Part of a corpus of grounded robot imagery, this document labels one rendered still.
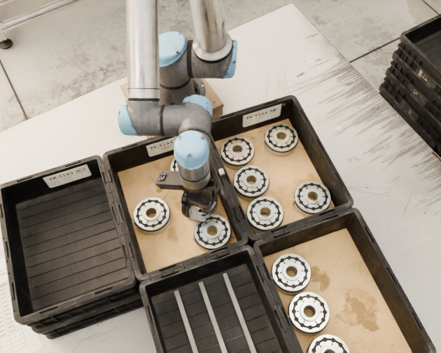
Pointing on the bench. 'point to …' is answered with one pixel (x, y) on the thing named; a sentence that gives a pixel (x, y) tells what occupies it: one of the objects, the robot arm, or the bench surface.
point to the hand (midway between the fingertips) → (193, 209)
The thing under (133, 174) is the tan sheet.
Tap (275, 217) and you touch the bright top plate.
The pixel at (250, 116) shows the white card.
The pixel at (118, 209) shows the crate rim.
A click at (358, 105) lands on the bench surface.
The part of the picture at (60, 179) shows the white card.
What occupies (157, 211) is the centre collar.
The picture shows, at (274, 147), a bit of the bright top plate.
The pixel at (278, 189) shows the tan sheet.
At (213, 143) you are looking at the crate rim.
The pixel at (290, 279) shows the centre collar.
